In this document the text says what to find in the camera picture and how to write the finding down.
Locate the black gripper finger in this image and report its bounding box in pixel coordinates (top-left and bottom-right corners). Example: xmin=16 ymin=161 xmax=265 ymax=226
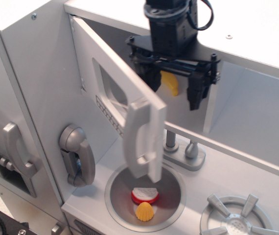
xmin=143 ymin=70 xmax=161 ymax=92
xmin=186 ymin=73 xmax=211 ymax=111

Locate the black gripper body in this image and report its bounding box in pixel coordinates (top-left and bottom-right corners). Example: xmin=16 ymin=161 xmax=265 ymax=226
xmin=126 ymin=36 xmax=220 ymax=84

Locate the grey microwave door handle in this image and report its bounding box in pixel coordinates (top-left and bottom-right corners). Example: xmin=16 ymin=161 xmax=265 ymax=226
xmin=123 ymin=98 xmax=150 ymax=178

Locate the grey toy microwave door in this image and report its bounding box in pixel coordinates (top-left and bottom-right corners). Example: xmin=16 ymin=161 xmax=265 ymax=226
xmin=70 ymin=16 xmax=167 ymax=183

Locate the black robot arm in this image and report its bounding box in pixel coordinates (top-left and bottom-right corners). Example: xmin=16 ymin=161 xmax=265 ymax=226
xmin=126 ymin=0 xmax=220 ymax=110

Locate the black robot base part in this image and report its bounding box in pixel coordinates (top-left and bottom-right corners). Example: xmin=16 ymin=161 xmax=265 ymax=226
xmin=0 ymin=211 xmax=36 ymax=235

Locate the yellow toy banana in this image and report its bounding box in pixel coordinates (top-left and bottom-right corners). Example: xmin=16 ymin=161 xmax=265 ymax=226
xmin=161 ymin=71 xmax=179 ymax=96

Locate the grey toy faucet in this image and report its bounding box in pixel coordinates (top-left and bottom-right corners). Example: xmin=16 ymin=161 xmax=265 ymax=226
xmin=163 ymin=130 xmax=206 ymax=171

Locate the grey toy telephone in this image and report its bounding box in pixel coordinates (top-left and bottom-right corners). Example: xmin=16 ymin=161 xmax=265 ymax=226
xmin=59 ymin=124 xmax=95 ymax=188

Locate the red white toy apple slice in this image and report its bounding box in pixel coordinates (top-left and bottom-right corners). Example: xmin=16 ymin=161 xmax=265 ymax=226
xmin=131 ymin=188 xmax=159 ymax=204

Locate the round metal sink bowl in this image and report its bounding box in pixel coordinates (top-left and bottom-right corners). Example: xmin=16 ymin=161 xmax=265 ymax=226
xmin=105 ymin=164 xmax=186 ymax=233

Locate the grey toy fridge cabinet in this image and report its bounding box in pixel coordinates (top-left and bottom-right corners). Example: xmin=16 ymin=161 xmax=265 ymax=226
xmin=0 ymin=4 xmax=70 ymax=235

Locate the yellow toy corn piece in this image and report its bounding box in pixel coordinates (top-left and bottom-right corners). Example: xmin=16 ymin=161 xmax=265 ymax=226
xmin=136 ymin=202 xmax=154 ymax=222

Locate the grey toy stove burner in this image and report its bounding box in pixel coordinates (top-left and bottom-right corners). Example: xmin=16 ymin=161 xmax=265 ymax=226
xmin=200 ymin=194 xmax=279 ymax=235

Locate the grey toy ice dispenser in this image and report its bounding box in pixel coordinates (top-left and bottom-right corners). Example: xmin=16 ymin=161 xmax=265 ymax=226
xmin=0 ymin=154 xmax=36 ymax=198

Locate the black cable loop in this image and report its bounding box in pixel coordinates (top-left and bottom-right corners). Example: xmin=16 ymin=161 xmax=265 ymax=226
xmin=187 ymin=0 xmax=214 ymax=31

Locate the grey fridge door handle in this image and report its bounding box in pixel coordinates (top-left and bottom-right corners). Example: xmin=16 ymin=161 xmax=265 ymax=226
xmin=2 ymin=122 xmax=37 ymax=178

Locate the grey oven door handle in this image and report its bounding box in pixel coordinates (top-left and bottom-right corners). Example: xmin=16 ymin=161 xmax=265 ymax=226
xmin=51 ymin=224 xmax=62 ymax=235

